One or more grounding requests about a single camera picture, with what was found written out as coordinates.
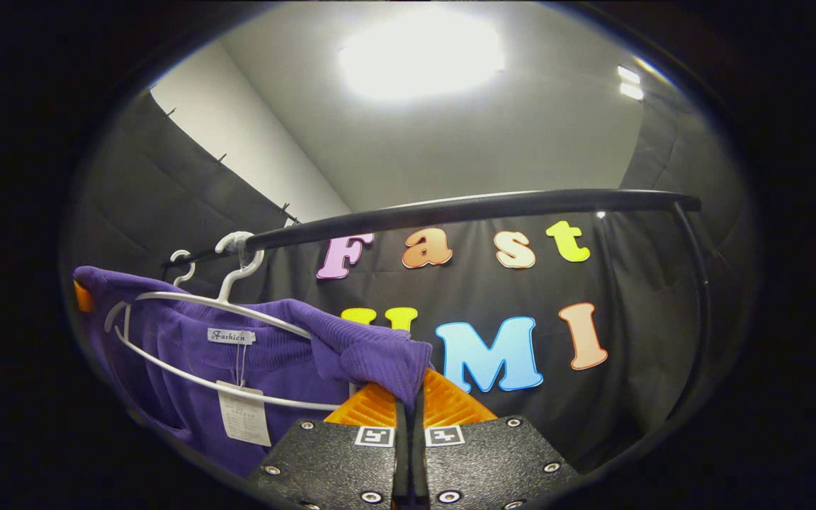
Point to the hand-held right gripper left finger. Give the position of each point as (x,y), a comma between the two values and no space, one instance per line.
(330,460)

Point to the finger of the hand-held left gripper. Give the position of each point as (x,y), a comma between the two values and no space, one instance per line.
(83,297)

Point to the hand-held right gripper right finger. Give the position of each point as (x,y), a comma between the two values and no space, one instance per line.
(493,460)

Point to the purple knit cardigan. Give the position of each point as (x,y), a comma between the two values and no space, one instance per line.
(287,368)

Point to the white plastic clothes hanger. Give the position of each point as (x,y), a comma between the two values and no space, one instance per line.
(193,269)
(234,243)

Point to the black metal clothes rack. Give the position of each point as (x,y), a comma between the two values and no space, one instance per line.
(486,207)

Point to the black backdrop cloth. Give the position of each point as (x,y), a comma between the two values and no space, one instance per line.
(642,297)

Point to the small ceiling light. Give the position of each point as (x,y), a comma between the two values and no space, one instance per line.
(631,91)
(628,74)

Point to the large ceiling light panel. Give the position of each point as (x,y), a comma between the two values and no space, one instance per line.
(422,53)

